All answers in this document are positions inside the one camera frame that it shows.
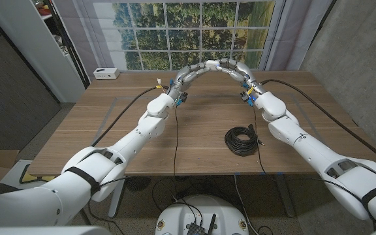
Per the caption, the black module with antenna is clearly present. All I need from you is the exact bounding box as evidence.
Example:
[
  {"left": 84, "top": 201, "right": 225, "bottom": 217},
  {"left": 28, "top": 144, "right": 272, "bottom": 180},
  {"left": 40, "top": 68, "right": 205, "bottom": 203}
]
[{"left": 186, "top": 213, "right": 217, "bottom": 235}]

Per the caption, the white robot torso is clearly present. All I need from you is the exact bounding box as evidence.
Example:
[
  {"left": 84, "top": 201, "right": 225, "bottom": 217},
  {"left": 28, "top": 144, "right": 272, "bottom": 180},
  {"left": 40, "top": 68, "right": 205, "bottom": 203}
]
[{"left": 155, "top": 195, "right": 250, "bottom": 235}]

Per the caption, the white power strip box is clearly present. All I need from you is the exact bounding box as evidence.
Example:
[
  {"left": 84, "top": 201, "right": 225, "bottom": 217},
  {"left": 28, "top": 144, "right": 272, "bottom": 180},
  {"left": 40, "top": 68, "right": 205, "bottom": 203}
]
[{"left": 93, "top": 67, "right": 121, "bottom": 80}]

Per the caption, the coiled black power cable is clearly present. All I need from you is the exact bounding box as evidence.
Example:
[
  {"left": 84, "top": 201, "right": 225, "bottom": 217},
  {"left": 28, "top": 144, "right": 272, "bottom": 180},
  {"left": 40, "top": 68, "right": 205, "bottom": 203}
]
[{"left": 224, "top": 123, "right": 266, "bottom": 157}]

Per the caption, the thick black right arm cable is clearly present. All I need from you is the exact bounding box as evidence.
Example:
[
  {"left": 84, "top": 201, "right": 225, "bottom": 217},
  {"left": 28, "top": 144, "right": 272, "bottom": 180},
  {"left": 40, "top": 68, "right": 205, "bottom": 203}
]
[{"left": 260, "top": 78, "right": 376, "bottom": 174}]

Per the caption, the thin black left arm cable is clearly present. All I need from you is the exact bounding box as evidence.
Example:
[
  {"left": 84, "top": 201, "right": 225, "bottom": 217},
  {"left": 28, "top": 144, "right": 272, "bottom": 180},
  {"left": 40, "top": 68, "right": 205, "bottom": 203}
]
[{"left": 173, "top": 106, "right": 180, "bottom": 200}]

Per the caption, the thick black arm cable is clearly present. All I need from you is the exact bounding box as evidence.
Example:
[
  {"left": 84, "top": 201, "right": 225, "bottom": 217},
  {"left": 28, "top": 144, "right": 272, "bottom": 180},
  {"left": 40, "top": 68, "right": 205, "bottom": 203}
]
[
  {"left": 260, "top": 78, "right": 376, "bottom": 174},
  {"left": 91, "top": 78, "right": 170, "bottom": 148}
]

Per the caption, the white shelf cabinet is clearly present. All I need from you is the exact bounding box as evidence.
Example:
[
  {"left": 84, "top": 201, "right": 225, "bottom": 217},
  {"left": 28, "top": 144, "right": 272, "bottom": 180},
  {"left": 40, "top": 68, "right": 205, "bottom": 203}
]
[{"left": 0, "top": 0, "right": 90, "bottom": 104}]

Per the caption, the grey floor cable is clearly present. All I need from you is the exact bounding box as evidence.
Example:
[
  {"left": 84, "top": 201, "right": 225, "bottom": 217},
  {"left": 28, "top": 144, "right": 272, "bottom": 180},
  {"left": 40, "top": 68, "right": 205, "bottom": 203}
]
[{"left": 233, "top": 174, "right": 251, "bottom": 231}]

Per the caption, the grey table leg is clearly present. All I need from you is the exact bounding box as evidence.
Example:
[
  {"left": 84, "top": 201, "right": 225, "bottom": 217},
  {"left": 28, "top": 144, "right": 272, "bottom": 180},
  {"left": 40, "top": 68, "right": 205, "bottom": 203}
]
[{"left": 274, "top": 174, "right": 296, "bottom": 218}]

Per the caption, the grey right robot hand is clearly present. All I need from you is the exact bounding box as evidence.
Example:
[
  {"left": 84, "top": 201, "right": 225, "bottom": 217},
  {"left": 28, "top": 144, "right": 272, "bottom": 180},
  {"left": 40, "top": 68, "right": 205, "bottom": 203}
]
[{"left": 216, "top": 58, "right": 267, "bottom": 102}]

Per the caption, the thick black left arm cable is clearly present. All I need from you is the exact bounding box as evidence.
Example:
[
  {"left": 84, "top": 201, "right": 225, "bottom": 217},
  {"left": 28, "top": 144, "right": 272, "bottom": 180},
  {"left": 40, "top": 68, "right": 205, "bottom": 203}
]
[{"left": 91, "top": 78, "right": 170, "bottom": 148}]

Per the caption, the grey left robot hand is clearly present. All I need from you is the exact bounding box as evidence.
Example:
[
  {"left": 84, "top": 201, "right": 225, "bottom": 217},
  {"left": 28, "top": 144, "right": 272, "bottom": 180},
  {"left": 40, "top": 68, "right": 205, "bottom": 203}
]
[{"left": 166, "top": 60, "right": 213, "bottom": 102}]

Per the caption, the printed window backdrop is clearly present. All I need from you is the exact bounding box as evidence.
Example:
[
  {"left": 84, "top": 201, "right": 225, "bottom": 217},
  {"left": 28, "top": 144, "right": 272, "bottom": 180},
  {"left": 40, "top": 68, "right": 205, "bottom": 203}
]
[{"left": 52, "top": 0, "right": 334, "bottom": 78}]

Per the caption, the white table leg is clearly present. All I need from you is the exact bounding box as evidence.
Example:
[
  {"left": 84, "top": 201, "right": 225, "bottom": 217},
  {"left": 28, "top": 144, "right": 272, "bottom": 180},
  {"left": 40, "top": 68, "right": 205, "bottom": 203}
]
[{"left": 108, "top": 178, "right": 127, "bottom": 219}]

